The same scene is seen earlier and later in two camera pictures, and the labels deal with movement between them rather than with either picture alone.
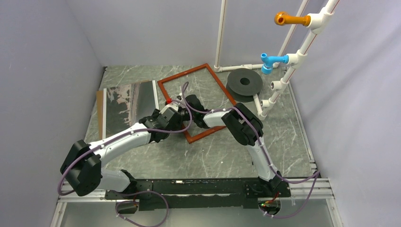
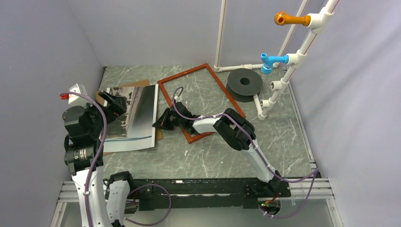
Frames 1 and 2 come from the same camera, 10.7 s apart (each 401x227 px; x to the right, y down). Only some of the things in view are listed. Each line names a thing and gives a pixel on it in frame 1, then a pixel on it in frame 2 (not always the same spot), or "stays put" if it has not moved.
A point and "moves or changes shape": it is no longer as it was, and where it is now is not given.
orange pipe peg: [283, 18] stays put
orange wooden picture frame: [204, 132] stays put
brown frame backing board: [100, 115] moves or changes shape
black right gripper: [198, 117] -> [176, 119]
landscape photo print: [124, 106] stays put
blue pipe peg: [268, 62] stays put
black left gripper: [155, 114] -> [117, 105]
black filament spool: [242, 83] stays put
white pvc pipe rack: [319, 22] stays put
